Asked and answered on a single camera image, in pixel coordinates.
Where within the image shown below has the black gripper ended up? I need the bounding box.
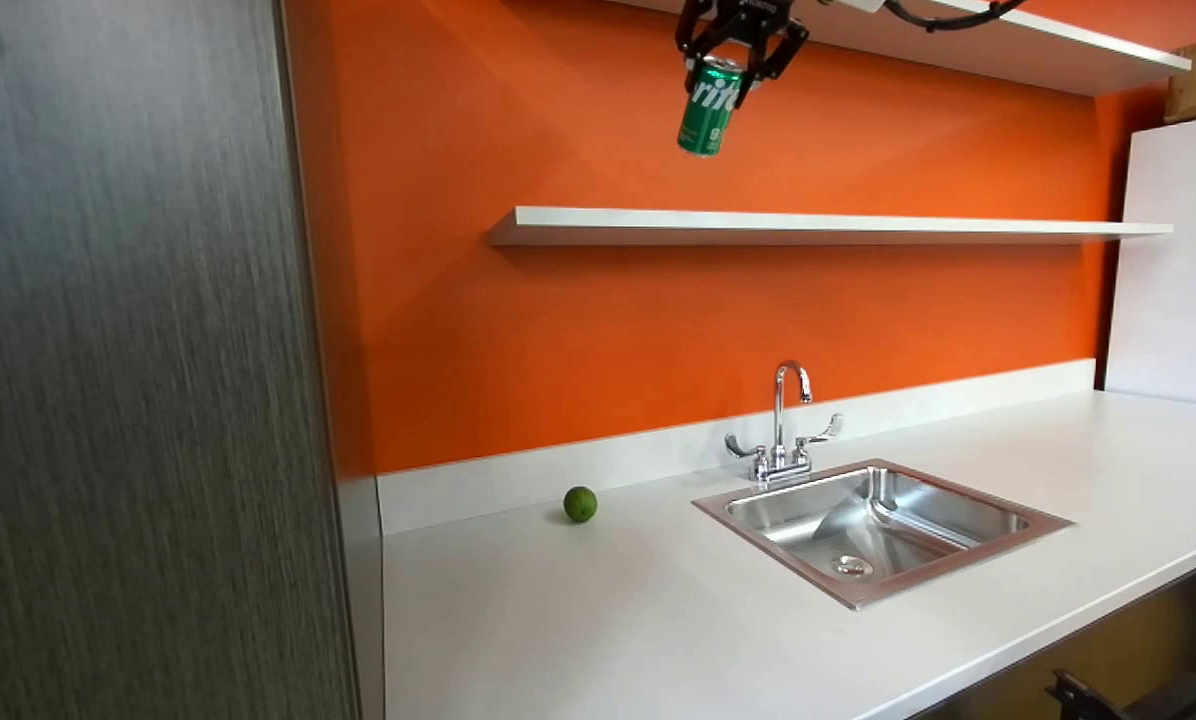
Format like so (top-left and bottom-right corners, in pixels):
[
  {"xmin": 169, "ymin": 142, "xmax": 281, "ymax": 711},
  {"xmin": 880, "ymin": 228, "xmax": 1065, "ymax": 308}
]
[{"xmin": 672, "ymin": 0, "xmax": 815, "ymax": 115}]

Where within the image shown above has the green soda can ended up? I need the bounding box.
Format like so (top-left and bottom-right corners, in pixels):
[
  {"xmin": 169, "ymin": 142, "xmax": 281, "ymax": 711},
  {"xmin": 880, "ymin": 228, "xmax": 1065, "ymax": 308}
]
[{"xmin": 676, "ymin": 51, "xmax": 748, "ymax": 158}]

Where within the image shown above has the chrome faucet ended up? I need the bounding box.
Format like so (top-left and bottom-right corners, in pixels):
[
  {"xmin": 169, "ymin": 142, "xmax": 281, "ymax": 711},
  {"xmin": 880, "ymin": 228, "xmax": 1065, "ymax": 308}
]
[{"xmin": 720, "ymin": 354, "xmax": 849, "ymax": 489}]

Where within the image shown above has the green lime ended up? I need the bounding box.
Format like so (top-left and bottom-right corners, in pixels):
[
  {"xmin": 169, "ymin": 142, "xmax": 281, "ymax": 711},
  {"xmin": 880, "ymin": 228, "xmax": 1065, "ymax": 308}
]
[{"xmin": 562, "ymin": 483, "xmax": 606, "ymax": 527}]

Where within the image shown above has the tall white panel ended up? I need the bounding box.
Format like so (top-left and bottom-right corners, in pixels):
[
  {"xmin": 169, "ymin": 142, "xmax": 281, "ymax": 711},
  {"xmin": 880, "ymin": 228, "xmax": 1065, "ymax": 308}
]
[{"xmin": 1103, "ymin": 109, "xmax": 1196, "ymax": 410}]

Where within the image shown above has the stainless steel sink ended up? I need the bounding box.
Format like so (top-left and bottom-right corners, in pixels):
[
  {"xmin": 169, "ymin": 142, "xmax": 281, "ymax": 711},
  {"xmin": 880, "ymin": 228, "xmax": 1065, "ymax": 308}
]
[{"xmin": 688, "ymin": 454, "xmax": 1076, "ymax": 616}]

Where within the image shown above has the dark wood cabinet panel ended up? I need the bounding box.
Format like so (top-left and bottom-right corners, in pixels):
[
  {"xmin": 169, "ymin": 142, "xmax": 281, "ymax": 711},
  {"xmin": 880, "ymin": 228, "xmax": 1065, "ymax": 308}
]
[{"xmin": 0, "ymin": 0, "xmax": 367, "ymax": 720}]

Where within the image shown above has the long white wall shelf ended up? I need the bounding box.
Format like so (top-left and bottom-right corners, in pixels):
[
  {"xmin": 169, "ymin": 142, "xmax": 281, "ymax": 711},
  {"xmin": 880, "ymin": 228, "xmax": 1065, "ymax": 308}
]
[{"xmin": 487, "ymin": 198, "xmax": 1177, "ymax": 252}]

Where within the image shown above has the black cable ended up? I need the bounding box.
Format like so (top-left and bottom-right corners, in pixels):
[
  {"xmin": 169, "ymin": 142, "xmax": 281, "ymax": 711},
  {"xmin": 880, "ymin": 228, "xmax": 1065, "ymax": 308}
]
[{"xmin": 880, "ymin": 0, "xmax": 1030, "ymax": 34}]

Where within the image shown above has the white wall shelf under ceiling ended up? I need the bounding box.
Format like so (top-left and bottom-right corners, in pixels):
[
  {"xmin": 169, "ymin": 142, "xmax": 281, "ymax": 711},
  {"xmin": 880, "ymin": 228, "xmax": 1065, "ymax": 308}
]
[{"xmin": 611, "ymin": 0, "xmax": 1196, "ymax": 101}]

